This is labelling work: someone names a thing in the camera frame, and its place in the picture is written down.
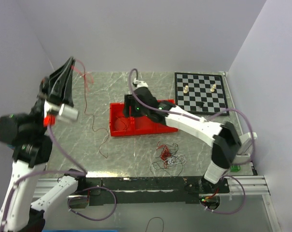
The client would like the green small object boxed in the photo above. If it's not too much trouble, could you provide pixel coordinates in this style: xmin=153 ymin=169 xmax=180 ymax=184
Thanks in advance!
xmin=230 ymin=165 xmax=241 ymax=173

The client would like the white chess pawn right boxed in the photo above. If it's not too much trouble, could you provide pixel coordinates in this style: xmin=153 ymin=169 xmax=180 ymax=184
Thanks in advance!
xmin=210 ymin=84 xmax=216 ymax=92

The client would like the red wire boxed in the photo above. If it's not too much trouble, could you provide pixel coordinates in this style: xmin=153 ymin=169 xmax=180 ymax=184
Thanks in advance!
xmin=72 ymin=64 xmax=131 ymax=159

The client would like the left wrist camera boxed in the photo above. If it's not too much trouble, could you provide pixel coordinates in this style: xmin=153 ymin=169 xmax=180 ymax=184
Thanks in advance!
xmin=43 ymin=101 xmax=79 ymax=123

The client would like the white chess pawn left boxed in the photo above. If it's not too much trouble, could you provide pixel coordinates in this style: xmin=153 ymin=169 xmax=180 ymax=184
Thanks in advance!
xmin=183 ymin=85 xmax=189 ymax=94

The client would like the wire bundle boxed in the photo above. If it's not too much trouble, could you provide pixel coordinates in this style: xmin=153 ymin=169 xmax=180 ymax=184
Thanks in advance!
xmin=150 ymin=142 xmax=188 ymax=177

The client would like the purple cable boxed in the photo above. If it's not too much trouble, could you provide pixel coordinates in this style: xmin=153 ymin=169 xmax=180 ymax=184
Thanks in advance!
xmin=128 ymin=68 xmax=255 ymax=215
xmin=0 ymin=59 xmax=117 ymax=230

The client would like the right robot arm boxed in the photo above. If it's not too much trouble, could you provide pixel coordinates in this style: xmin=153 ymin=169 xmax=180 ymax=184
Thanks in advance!
xmin=123 ymin=87 xmax=242 ymax=193

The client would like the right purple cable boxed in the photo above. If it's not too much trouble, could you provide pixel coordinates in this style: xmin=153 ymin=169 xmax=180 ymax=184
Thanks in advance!
xmin=128 ymin=68 xmax=255 ymax=215

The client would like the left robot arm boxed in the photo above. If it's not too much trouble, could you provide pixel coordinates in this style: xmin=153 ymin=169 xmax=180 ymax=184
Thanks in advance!
xmin=0 ymin=57 xmax=87 ymax=232

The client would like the white chess pawn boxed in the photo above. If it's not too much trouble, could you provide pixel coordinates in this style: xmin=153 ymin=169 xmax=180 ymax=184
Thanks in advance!
xmin=210 ymin=84 xmax=216 ymax=92
xmin=183 ymin=85 xmax=189 ymax=94

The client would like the thin dark floor cable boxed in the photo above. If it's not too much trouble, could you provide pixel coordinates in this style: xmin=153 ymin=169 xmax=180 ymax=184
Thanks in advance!
xmin=145 ymin=217 xmax=165 ymax=232

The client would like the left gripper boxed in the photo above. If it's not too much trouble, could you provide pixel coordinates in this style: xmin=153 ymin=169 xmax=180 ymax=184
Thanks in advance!
xmin=31 ymin=55 xmax=76 ymax=133

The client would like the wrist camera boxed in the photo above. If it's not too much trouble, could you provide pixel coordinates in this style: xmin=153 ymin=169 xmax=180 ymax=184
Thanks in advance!
xmin=43 ymin=101 xmax=79 ymax=123
xmin=132 ymin=78 xmax=149 ymax=88

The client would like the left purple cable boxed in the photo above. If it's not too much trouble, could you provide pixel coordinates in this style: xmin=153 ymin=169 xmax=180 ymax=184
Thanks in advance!
xmin=0 ymin=59 xmax=117 ymax=230

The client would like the red three-compartment bin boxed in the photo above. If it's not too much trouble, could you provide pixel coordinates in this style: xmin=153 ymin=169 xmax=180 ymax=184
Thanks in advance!
xmin=109 ymin=102 xmax=178 ymax=137

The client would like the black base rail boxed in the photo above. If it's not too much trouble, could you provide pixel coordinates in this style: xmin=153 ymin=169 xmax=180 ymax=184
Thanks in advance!
xmin=69 ymin=176 xmax=230 ymax=206

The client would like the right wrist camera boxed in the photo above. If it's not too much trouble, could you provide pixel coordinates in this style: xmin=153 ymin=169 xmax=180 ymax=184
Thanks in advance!
xmin=132 ymin=78 xmax=149 ymax=88

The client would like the aluminium frame rail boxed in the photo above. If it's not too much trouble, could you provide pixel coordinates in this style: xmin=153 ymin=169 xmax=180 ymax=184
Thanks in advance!
xmin=33 ymin=176 xmax=270 ymax=200

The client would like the chessboard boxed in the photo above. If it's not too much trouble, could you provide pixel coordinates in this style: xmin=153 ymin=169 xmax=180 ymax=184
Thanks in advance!
xmin=174 ymin=72 xmax=228 ymax=115

